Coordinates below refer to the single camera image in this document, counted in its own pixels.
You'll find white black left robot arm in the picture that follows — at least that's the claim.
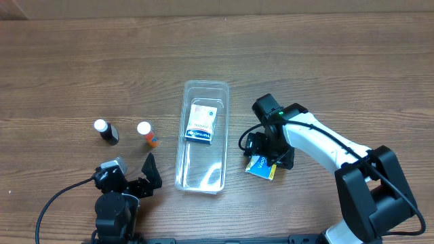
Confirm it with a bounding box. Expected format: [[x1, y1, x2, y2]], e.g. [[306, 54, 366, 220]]
[[90, 153, 162, 244]]

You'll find blue yellow VapoDrops packet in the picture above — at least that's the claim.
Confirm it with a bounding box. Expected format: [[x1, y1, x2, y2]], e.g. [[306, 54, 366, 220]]
[[245, 155, 277, 181]]

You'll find white blue Hansaplast box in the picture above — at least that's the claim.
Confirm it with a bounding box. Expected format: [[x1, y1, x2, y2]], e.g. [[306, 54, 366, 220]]
[[184, 104, 217, 144]]

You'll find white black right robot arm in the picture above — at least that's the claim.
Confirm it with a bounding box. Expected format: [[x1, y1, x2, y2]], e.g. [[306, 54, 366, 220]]
[[240, 96, 426, 243]]

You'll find orange tube white cap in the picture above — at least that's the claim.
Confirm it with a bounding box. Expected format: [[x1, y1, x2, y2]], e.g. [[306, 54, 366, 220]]
[[137, 121, 159, 148]]

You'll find clear plastic container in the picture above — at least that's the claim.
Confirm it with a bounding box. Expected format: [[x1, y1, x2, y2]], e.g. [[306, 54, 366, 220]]
[[174, 80, 230, 194]]

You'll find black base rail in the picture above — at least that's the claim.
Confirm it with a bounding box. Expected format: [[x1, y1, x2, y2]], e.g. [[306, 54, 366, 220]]
[[141, 234, 323, 244]]

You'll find dark bottle white cap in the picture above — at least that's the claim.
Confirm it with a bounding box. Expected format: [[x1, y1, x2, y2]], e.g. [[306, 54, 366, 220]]
[[94, 119, 119, 145]]

